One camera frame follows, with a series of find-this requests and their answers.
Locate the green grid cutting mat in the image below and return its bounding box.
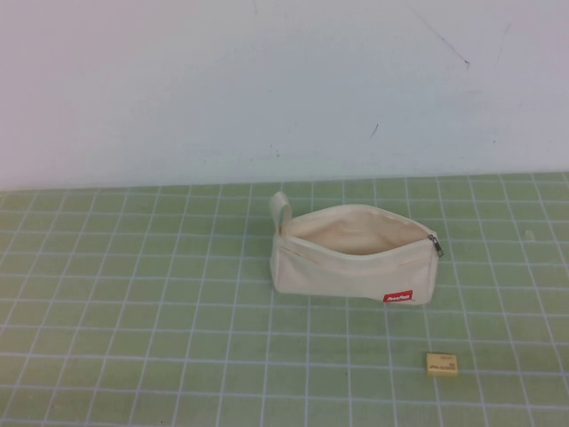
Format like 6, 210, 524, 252
0, 171, 569, 427

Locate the cream canvas pencil case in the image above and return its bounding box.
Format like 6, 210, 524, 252
268, 189, 446, 309

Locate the yellow rectangular eraser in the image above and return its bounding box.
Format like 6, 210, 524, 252
425, 352, 461, 378

